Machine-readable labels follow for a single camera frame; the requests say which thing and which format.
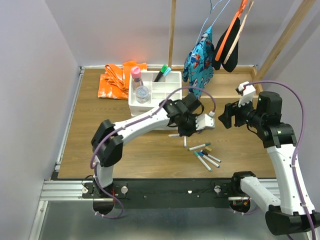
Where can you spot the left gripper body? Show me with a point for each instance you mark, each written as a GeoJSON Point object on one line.
{"type": "Point", "coordinates": [188, 122]}

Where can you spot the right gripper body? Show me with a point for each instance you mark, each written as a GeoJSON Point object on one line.
{"type": "Point", "coordinates": [251, 114]}

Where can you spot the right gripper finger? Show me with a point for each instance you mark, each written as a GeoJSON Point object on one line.
{"type": "Point", "coordinates": [239, 118]}
{"type": "Point", "coordinates": [226, 117]}

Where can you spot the purple capped white marker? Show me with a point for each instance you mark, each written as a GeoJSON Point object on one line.
{"type": "Point", "coordinates": [185, 142]}

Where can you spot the green capped white marker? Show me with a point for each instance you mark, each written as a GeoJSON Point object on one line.
{"type": "Point", "coordinates": [199, 146]}

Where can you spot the teal capped white marker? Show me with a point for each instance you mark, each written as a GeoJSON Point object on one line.
{"type": "Point", "coordinates": [202, 161]}

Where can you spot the blue capped white marker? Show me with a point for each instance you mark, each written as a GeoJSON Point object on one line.
{"type": "Point", "coordinates": [210, 160]}

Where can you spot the black capped white marker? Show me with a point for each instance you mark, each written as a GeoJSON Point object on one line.
{"type": "Point", "coordinates": [210, 156]}

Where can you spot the white plastic drawer organizer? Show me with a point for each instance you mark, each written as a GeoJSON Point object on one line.
{"type": "Point", "coordinates": [157, 92]}

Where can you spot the light blue highlighter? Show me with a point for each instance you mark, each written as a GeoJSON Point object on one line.
{"type": "Point", "coordinates": [165, 74]}

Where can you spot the clear jar of paperclips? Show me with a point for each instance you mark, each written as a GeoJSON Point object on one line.
{"type": "Point", "coordinates": [142, 94]}

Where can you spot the black green highlighter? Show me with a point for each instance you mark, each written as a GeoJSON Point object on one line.
{"type": "Point", "coordinates": [161, 73]}

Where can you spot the pink capped pen tube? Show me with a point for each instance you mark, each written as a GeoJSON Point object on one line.
{"type": "Point", "coordinates": [136, 76]}

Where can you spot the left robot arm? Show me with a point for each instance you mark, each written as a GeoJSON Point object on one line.
{"type": "Point", "coordinates": [186, 114]}

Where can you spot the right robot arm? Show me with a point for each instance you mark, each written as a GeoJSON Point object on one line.
{"type": "Point", "coordinates": [292, 212]}

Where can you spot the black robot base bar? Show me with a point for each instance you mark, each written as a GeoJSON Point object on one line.
{"type": "Point", "coordinates": [171, 193]}

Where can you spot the small tan eraser block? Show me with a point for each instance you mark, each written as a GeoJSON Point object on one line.
{"type": "Point", "coordinates": [208, 149]}

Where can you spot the black garment on hanger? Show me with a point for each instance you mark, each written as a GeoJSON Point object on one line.
{"type": "Point", "coordinates": [233, 59]}

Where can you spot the blue patterned shirt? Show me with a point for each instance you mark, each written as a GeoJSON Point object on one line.
{"type": "Point", "coordinates": [198, 70]}

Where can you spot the orange tie-dye cloth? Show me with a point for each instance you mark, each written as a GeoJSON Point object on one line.
{"type": "Point", "coordinates": [114, 83]}

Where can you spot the orange hanger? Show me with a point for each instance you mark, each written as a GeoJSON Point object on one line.
{"type": "Point", "coordinates": [224, 40]}

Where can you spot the wooden hanger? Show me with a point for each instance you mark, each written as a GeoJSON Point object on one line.
{"type": "Point", "coordinates": [234, 43]}

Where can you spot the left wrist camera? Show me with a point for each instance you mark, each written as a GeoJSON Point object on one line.
{"type": "Point", "coordinates": [206, 122]}

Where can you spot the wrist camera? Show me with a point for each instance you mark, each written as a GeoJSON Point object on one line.
{"type": "Point", "coordinates": [206, 122]}
{"type": "Point", "coordinates": [247, 92]}

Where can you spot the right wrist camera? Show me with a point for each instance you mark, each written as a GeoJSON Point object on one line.
{"type": "Point", "coordinates": [247, 92]}

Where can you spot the wooden clothes rack frame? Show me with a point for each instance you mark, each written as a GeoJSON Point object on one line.
{"type": "Point", "coordinates": [269, 27]}

